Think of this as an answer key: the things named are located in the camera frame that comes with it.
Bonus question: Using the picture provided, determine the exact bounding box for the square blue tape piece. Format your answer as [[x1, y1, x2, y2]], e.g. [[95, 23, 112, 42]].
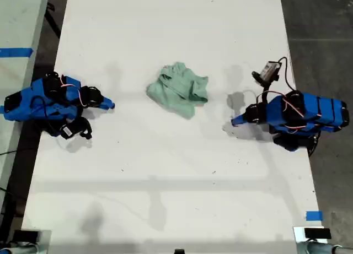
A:
[[306, 210, 323, 221]]

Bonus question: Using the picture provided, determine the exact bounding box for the small black box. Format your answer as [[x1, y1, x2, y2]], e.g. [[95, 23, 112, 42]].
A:
[[13, 230, 39, 242], [304, 228, 331, 240]]

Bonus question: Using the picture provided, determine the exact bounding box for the camera black cable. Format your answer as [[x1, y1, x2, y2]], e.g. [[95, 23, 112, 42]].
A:
[[277, 56, 296, 92]]

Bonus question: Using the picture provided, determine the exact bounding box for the black base power cable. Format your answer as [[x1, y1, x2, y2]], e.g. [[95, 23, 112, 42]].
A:
[[308, 131, 323, 158]]

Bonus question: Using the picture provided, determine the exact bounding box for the long blue tape strip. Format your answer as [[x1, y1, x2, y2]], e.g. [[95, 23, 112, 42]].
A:
[[0, 47, 34, 58]]

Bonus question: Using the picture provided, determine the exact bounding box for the grey-green tube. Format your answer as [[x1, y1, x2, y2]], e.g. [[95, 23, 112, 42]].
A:
[[296, 240, 353, 254], [0, 244, 38, 254]]

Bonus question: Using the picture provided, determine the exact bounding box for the camera black stalk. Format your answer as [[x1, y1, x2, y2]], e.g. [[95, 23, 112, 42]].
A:
[[258, 83, 273, 105], [74, 116, 93, 140]]

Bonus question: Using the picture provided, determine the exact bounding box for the pale green T-shirt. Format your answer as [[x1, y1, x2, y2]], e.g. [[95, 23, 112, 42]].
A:
[[145, 61, 210, 120]]

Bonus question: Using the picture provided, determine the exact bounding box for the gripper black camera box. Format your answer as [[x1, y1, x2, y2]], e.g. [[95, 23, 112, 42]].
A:
[[58, 123, 81, 140], [252, 60, 284, 87]]

